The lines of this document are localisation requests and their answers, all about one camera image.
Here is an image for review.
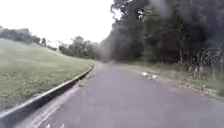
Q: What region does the leaf-strewn grass verge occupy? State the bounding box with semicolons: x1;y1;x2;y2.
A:
128;61;224;101

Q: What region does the grass slope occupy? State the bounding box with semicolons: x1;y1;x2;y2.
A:
0;37;102;110

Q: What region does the dark wood of trees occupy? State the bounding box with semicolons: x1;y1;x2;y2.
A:
58;0;224;81

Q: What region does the grey concrete kerb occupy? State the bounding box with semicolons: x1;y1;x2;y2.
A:
0;65;96;128

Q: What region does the grey asphalt path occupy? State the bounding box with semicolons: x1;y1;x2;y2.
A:
13;62;224;128

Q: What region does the distant row of trees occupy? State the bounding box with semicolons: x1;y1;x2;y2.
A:
0;26;58;52

